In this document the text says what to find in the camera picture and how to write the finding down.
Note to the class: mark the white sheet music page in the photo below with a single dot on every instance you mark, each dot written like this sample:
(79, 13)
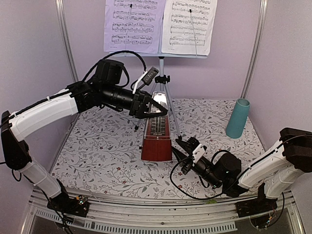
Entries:
(188, 27)

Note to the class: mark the floral patterned table mat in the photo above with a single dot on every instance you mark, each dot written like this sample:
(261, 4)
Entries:
(102, 152)

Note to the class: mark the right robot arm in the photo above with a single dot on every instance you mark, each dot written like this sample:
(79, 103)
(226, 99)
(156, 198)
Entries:
(279, 167)

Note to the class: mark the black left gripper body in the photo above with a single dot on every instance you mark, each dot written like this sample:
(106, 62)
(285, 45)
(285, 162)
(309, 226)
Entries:
(135, 109)

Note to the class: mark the teal cup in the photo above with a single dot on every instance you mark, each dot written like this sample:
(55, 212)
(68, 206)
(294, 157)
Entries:
(238, 118)

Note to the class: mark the light blue music stand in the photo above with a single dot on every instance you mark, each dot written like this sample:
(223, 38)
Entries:
(163, 79)

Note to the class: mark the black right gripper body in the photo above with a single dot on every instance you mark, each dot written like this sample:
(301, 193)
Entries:
(186, 165)

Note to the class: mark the aluminium frame post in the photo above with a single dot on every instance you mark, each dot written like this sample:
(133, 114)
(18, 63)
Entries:
(66, 40)
(256, 46)

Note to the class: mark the brown wooden metronome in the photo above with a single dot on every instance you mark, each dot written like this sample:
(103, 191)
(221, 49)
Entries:
(157, 143)

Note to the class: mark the left aluminium frame post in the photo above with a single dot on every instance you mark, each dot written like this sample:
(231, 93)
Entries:
(66, 40)

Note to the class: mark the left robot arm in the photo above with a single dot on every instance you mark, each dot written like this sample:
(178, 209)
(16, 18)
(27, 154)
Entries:
(101, 90)

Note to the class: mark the right aluminium frame post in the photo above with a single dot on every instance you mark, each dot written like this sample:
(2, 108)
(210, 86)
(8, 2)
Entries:
(256, 46)

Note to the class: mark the aluminium base frame rail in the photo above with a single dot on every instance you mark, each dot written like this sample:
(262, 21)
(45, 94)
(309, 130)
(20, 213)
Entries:
(113, 214)

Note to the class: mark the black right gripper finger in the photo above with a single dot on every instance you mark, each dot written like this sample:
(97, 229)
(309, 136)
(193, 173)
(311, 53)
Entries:
(180, 156)
(185, 145)

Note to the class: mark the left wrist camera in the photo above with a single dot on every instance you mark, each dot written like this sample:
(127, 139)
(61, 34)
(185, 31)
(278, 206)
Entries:
(146, 78)

